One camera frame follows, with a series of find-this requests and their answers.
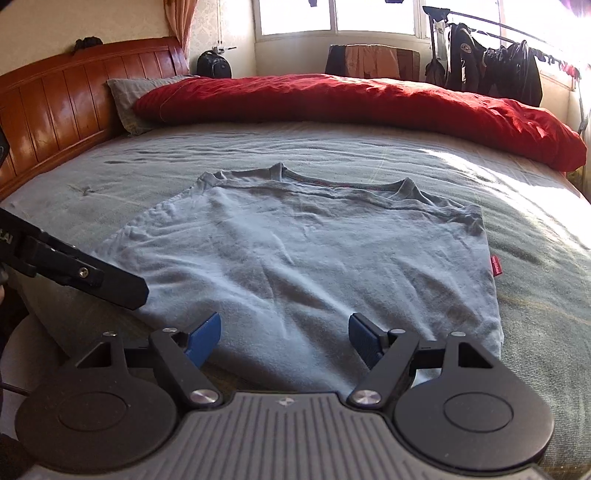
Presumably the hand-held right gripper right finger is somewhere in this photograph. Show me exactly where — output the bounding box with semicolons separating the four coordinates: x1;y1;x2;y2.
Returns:
347;312;495;410

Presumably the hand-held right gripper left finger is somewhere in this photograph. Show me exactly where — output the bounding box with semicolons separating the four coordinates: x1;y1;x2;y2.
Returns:
74;311;225;410

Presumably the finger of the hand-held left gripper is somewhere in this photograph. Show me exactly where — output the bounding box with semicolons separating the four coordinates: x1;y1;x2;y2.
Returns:
18;233;149;311

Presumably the light blue cartoon print shirt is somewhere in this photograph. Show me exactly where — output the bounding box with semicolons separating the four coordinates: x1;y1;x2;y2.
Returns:
92;162;504;393

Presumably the wooden headboard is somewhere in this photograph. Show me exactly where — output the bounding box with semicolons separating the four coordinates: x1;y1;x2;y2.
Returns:
0;38;190;201

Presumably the grey pillow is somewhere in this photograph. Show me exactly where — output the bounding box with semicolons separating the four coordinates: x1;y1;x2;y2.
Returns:
106;75;199;137

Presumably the red duvet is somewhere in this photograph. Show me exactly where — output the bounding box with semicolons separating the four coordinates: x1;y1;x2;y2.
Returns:
134;74;588;174

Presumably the black backpack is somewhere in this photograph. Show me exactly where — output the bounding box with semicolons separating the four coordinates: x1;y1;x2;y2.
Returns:
197;50;233;79

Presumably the pink patterned curtain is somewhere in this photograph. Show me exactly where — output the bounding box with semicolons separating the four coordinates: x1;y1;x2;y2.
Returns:
168;0;199;51

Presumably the orange cloth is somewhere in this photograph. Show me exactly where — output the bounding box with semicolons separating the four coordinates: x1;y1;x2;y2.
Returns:
346;45;400;79

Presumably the grey hanging garment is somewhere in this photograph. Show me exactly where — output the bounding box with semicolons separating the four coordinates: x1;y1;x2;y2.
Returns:
425;58;448;86

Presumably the dark cloth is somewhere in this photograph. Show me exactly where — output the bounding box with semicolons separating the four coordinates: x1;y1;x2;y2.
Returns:
325;45;349;75

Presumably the brown chair with cloth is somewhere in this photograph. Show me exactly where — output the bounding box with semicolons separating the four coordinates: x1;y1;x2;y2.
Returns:
325;44;422;80

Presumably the black jacket with badge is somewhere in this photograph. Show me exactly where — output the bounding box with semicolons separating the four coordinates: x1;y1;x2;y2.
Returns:
444;23;485;92

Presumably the window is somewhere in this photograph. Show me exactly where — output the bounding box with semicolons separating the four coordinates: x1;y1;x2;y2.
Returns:
253;0;504;42

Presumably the row of hanging socks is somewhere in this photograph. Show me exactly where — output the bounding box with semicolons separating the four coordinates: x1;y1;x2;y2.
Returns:
542;53;580;79

